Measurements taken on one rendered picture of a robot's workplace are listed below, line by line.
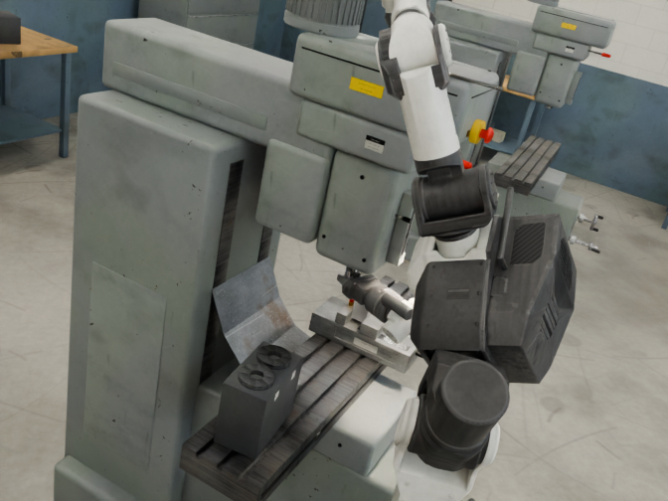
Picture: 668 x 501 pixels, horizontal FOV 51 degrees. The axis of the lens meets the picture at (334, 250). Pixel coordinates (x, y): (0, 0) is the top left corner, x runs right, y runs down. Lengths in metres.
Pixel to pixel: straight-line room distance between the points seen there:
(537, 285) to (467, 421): 0.33
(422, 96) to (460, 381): 0.50
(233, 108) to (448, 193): 0.82
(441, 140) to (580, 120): 7.09
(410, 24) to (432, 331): 0.57
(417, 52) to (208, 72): 0.84
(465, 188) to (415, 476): 0.56
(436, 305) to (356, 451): 0.82
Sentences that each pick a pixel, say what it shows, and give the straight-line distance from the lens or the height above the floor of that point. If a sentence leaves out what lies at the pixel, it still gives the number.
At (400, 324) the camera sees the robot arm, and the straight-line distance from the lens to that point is 1.86.
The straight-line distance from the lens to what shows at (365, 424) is 2.11.
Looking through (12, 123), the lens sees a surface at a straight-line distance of 5.94.
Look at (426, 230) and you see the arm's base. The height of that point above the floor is 1.67.
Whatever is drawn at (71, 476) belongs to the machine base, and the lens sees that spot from 2.80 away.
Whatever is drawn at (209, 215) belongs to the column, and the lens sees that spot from 1.96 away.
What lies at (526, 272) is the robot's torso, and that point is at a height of 1.64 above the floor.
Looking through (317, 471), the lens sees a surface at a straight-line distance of 2.22.
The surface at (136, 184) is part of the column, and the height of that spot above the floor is 1.37.
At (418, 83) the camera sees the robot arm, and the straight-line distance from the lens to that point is 1.28.
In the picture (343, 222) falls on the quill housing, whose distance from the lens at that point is 1.87.
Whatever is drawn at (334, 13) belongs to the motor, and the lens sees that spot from 1.83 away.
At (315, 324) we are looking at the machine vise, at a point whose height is 0.97.
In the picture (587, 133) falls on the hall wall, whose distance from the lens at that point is 8.38.
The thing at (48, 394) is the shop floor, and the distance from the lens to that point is 3.44.
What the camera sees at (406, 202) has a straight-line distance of 1.87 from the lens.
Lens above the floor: 2.18
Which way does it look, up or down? 26 degrees down
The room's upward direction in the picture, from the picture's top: 13 degrees clockwise
